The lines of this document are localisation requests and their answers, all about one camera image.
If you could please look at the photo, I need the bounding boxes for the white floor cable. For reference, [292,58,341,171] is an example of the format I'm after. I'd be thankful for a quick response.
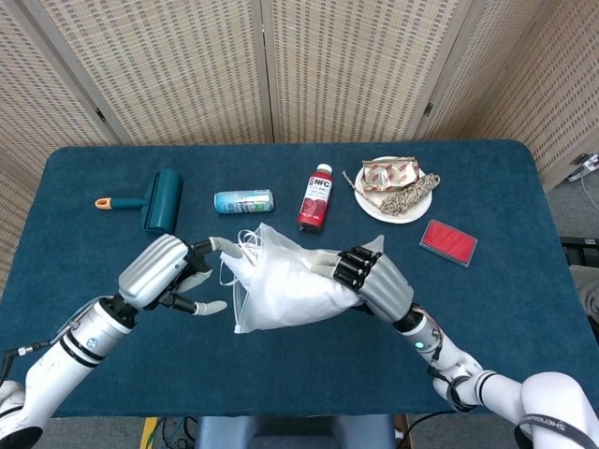
[579,171,599,212]

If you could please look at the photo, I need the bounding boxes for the twisted brown cord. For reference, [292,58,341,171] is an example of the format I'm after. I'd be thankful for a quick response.
[343,169,383,210]

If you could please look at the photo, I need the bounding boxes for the braided beige rope bundle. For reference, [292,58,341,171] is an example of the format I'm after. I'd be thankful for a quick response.
[378,172,443,217]

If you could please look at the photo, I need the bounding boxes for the crumpled red-print paper wrapper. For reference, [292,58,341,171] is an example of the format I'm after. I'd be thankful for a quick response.
[361,157,425,194]

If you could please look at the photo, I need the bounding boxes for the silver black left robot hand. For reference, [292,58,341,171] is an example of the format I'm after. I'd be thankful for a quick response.
[117,234,244,317]

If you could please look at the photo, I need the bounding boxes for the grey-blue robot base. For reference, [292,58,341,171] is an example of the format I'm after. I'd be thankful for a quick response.
[194,413,399,449]

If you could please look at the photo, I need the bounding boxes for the yellow strip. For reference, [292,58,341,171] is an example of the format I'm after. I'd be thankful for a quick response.
[139,417,160,449]

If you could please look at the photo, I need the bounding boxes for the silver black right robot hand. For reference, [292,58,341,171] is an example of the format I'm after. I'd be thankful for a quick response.
[311,245,416,324]

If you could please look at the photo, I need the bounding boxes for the red flat rectangular case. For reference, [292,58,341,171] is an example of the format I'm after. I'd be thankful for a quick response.
[418,218,478,268]

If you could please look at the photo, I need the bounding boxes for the red NFC juice bottle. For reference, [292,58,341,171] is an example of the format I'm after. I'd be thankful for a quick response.
[297,163,335,234]

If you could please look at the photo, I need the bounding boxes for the white power strip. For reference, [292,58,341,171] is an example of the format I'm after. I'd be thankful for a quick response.
[568,152,599,182]

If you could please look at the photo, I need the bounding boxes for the woven folding screen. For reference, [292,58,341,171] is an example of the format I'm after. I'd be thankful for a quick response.
[0,0,599,282]

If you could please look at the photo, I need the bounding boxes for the blue tablecloth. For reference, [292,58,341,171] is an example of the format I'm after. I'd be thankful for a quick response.
[0,138,593,421]

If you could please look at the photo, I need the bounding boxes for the white plastic bag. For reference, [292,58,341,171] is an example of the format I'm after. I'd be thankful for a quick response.
[217,222,387,336]

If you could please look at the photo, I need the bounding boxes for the black frame bar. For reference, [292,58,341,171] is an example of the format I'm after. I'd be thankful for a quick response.
[560,236,599,258]

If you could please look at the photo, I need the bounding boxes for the white round plate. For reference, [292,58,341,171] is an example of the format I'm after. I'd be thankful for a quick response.
[354,155,433,221]

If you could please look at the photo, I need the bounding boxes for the teal lint roller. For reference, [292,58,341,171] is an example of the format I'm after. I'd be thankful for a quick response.
[95,168,184,237]

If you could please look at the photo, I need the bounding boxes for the light blue drink can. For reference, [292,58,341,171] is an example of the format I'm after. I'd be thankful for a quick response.
[213,188,275,215]

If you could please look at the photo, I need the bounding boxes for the beige crumpled cloth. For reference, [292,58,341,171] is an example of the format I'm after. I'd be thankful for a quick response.
[568,264,599,312]

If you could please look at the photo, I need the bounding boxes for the dark floor cables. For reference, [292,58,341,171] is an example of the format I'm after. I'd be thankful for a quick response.
[157,415,200,446]

